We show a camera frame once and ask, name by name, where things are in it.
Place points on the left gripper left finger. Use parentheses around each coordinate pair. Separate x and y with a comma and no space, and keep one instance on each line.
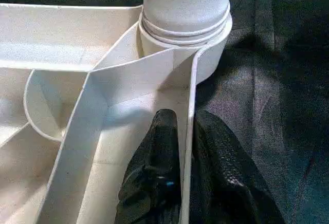
(154,178)

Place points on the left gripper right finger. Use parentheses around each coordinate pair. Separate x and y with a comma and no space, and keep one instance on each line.
(226,183)

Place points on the white plastic table top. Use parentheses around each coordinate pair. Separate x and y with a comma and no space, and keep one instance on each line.
(46,44)

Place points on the white plastic table leg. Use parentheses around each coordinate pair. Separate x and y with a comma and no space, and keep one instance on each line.
(185,3)

